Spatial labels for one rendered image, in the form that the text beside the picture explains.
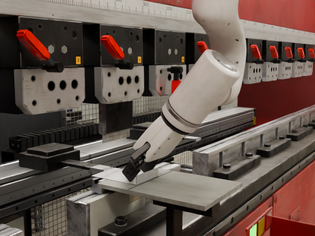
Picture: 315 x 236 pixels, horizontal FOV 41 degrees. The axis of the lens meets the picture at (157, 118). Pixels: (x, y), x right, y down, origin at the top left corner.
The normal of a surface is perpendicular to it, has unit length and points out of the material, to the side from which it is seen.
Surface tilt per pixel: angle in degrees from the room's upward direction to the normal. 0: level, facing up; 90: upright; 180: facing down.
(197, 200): 0
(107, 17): 90
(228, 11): 106
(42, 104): 90
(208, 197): 0
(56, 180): 90
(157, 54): 90
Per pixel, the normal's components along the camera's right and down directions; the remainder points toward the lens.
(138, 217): 0.00, -0.99
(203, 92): -0.22, 0.41
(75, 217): -0.55, 0.12
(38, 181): 0.84, 0.07
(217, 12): 0.06, 0.38
